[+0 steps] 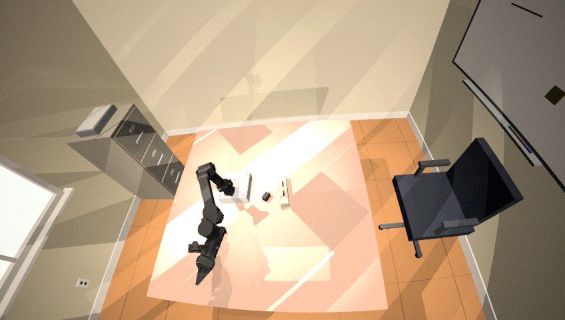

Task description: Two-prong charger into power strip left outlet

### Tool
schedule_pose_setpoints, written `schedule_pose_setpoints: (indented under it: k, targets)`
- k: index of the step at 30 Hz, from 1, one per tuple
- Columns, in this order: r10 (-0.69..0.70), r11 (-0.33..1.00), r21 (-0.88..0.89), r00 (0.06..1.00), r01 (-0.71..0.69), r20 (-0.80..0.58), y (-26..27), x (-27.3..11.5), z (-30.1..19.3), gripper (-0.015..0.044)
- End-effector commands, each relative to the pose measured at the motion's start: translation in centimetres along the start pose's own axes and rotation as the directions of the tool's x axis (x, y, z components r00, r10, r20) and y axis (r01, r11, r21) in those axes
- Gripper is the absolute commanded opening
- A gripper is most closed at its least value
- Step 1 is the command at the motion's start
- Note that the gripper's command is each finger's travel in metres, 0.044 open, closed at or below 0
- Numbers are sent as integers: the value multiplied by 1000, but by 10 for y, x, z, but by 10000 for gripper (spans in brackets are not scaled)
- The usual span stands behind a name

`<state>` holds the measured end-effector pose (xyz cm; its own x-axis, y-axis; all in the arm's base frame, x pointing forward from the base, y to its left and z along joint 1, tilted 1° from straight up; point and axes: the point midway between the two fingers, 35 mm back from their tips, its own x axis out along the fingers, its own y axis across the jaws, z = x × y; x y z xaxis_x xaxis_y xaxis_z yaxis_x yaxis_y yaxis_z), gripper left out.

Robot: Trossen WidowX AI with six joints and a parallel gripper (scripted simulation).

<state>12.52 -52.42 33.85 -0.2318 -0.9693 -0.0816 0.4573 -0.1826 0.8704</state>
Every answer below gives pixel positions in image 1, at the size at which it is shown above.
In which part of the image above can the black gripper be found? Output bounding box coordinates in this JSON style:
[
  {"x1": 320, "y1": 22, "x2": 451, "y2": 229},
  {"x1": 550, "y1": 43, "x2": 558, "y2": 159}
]
[{"x1": 195, "y1": 239, "x2": 221, "y2": 285}]

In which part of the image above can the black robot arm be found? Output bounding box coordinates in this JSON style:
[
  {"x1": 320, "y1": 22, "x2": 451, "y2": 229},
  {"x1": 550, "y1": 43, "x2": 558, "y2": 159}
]
[{"x1": 188, "y1": 162, "x2": 235, "y2": 255}]

